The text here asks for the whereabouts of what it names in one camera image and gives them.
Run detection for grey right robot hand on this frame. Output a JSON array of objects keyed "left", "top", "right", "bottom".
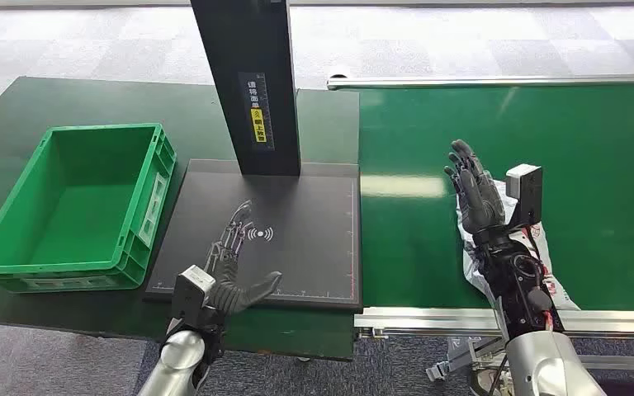
[{"left": 443, "top": 139, "right": 507, "bottom": 237}]

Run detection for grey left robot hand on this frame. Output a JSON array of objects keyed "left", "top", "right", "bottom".
[{"left": 203, "top": 200, "right": 284, "bottom": 317}]

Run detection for grey plastic mailer package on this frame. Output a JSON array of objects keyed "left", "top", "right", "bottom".
[{"left": 455, "top": 194, "right": 582, "bottom": 313}]

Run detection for green conveyor belt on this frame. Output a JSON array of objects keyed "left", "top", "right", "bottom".
[{"left": 358, "top": 82, "right": 634, "bottom": 313}]

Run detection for black scanner platform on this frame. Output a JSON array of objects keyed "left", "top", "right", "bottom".
[{"left": 144, "top": 158, "right": 363, "bottom": 313}]

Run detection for green plastic crate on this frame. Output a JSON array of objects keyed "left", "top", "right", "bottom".
[{"left": 0, "top": 122, "right": 177, "bottom": 294}]

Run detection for black and yellow column label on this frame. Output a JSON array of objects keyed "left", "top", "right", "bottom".
[{"left": 239, "top": 72, "right": 276, "bottom": 152}]

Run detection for dark green table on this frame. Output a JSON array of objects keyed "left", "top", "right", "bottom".
[{"left": 0, "top": 76, "right": 362, "bottom": 362}]

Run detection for black scanner column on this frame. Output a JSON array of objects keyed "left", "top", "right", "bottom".
[{"left": 190, "top": 0, "right": 302, "bottom": 177}]

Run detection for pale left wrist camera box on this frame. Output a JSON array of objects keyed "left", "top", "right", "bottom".
[{"left": 170, "top": 265, "right": 217, "bottom": 329}]

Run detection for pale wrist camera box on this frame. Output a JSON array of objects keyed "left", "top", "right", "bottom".
[
  {"left": 170, "top": 265, "right": 217, "bottom": 329},
  {"left": 505, "top": 163, "right": 544, "bottom": 228}
]

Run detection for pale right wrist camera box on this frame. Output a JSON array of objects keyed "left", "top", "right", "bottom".
[{"left": 505, "top": 163, "right": 544, "bottom": 228}]

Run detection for silver conveyor side rail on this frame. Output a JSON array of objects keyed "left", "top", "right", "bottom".
[
  {"left": 353, "top": 307, "right": 634, "bottom": 340},
  {"left": 326, "top": 73, "right": 634, "bottom": 92}
]

